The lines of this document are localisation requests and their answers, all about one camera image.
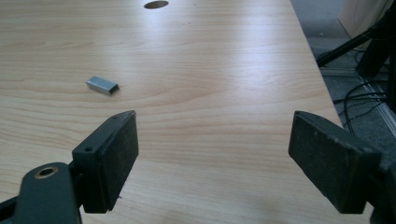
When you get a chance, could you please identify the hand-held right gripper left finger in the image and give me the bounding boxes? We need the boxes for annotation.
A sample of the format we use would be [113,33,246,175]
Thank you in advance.
[72,110,139,214]

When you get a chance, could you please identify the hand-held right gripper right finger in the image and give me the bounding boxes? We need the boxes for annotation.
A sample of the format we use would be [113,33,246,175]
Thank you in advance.
[288,110,382,215]

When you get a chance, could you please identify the silver staple strip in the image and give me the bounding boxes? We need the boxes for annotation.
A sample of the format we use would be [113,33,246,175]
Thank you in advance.
[85,76,120,96]

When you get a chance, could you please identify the light wooden cabinet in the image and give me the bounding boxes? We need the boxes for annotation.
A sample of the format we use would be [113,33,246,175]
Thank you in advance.
[337,0,395,40]

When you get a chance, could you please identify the metal floor rail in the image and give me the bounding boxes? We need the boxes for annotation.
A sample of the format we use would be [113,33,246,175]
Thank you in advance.
[320,66,396,138]

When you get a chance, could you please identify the black floor cables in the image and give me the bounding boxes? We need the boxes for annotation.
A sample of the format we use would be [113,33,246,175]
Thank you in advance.
[332,78,390,134]

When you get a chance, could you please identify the dark round table grommet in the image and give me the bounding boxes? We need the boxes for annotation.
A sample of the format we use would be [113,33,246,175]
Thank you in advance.
[144,0,170,9]

